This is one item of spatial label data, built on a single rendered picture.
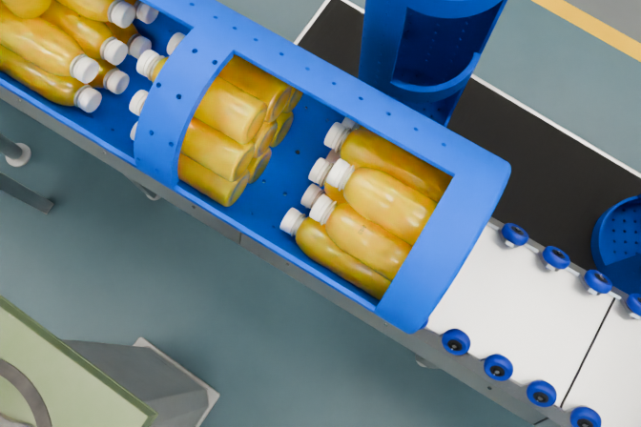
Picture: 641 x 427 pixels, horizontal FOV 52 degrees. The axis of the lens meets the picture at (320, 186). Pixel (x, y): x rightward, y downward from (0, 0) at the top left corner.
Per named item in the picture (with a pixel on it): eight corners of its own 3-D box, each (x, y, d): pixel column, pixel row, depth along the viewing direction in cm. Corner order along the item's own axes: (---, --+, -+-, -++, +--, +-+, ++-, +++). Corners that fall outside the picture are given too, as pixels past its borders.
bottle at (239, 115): (237, 146, 92) (131, 85, 95) (252, 146, 99) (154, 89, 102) (259, 102, 91) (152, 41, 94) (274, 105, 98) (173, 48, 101)
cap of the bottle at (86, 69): (81, 81, 105) (90, 86, 105) (69, 74, 102) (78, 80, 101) (93, 60, 105) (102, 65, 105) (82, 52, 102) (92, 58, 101)
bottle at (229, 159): (240, 182, 103) (145, 126, 106) (261, 143, 102) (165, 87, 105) (225, 184, 96) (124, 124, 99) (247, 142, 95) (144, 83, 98)
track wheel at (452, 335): (473, 346, 103) (476, 337, 104) (447, 331, 103) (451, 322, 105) (460, 362, 105) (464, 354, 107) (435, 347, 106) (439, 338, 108)
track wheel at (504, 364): (517, 372, 101) (519, 363, 103) (490, 356, 102) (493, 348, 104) (503, 388, 104) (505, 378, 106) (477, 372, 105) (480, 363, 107)
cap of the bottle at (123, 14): (111, 7, 102) (120, 12, 102) (127, -4, 104) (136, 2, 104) (111, 27, 105) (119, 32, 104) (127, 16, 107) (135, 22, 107)
